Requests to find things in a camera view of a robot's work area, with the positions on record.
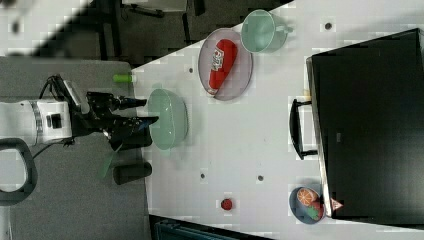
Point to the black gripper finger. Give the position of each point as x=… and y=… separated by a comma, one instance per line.
x=126, y=103
x=135, y=124

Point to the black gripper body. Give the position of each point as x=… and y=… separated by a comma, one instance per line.
x=100, y=118

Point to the mint green mug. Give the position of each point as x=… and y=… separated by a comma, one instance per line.
x=264, y=32

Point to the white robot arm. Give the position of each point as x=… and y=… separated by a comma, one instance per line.
x=51, y=122

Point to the mint green colander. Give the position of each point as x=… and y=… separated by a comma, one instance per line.
x=171, y=128

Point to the black frying pan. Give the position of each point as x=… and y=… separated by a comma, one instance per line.
x=134, y=166

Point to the grey round plate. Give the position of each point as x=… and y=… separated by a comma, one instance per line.
x=239, y=77

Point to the red ketchup bottle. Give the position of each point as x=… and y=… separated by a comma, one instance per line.
x=223, y=59

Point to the red strawberry toy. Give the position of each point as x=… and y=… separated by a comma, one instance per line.
x=226, y=204

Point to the orange slice toy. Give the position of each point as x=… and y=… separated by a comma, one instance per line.
x=306, y=196

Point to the small blue bowl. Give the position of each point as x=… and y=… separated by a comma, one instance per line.
x=299, y=210

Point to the strawberry toy in bowl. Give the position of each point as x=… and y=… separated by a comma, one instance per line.
x=315, y=211

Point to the black toaster oven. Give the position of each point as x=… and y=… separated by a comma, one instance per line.
x=367, y=102

